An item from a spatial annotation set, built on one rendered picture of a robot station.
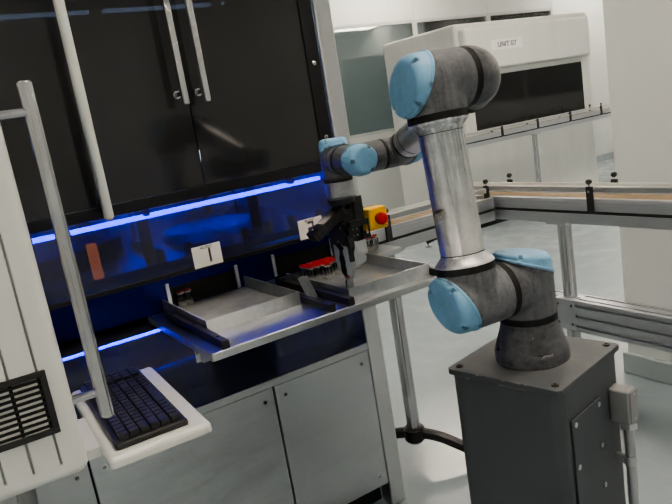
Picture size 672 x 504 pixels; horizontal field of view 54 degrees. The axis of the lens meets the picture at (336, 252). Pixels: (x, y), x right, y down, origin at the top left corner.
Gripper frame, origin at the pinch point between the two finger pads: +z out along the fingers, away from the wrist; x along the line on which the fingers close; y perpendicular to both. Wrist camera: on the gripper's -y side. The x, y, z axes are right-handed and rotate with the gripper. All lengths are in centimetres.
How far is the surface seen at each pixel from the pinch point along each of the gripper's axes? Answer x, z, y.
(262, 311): 4.2, 3.9, -23.6
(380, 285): -7.3, 3.5, 5.2
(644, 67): 16, -39, 159
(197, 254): 30.1, -9.6, -28.2
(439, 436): 38, 82, 52
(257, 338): -9.6, 5.4, -32.0
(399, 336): 45, 42, 46
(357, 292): -7.3, 3.4, -2.1
